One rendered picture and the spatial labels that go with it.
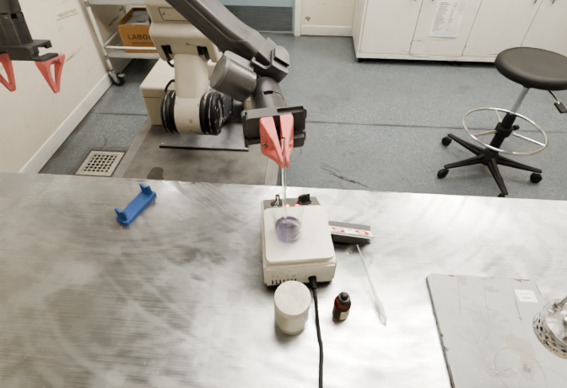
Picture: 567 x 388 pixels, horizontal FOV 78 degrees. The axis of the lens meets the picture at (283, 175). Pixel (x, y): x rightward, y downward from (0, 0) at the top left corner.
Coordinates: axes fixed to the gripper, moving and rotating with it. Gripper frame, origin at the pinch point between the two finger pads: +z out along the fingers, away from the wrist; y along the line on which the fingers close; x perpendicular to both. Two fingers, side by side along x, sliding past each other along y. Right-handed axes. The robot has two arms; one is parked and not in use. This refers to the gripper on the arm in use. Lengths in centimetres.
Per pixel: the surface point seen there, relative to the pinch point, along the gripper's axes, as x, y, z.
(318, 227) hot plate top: 18.3, 6.5, -0.8
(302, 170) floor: 103, 28, -102
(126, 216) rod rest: 24.6, -31.7, -15.9
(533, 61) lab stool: 39, 127, -86
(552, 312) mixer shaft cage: 10.0, 30.1, 23.7
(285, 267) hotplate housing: 20.5, -0.8, 5.0
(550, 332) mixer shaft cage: 10.3, 28.3, 25.8
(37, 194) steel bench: 27, -54, -29
